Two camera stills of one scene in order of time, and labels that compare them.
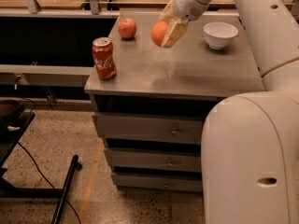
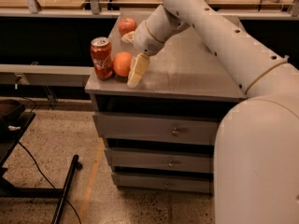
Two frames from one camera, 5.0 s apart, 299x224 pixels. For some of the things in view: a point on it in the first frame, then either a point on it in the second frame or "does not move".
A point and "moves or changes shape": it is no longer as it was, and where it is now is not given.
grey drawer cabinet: (151, 116) does not move
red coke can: (106, 64) does not move
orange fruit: (159, 32) moves or changes shape
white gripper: (186, 4) → (147, 38)
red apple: (127, 28) does not move
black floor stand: (14, 119) does not move
